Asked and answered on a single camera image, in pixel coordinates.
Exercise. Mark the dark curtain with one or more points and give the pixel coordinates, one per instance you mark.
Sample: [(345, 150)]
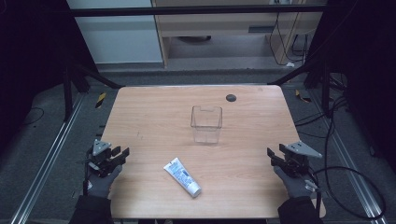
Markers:
[(364, 77), (31, 62)]

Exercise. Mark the white toothpaste tube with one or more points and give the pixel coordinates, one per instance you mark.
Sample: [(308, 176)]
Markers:
[(182, 176)]

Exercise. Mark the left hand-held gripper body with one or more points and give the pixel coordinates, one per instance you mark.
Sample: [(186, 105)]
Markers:
[(101, 147)]

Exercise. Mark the light wooden desk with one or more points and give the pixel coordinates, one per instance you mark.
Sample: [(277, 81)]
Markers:
[(218, 28)]

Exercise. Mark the black metal stand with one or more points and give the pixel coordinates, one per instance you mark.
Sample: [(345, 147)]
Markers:
[(314, 77), (77, 77)]

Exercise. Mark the clear plastic container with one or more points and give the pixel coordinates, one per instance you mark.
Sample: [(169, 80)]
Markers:
[(206, 124)]

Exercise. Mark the yellow black striped tape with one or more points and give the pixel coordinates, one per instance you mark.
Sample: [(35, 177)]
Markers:
[(100, 100), (302, 96)]

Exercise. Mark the person's left hand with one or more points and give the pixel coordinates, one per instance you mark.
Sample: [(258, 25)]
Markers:
[(101, 184)]

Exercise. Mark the person's right hand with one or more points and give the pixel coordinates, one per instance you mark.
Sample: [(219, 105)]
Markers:
[(294, 185)]

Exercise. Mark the aluminium floor rail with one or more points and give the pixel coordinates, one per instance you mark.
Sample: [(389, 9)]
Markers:
[(351, 174), (46, 161)]

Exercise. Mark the white cabinet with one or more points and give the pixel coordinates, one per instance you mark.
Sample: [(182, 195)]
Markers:
[(118, 37)]

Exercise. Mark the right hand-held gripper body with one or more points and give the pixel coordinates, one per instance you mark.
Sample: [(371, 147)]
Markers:
[(300, 152)]

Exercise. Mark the black horizontal frame bar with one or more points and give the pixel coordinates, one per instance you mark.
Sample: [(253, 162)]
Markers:
[(186, 11)]

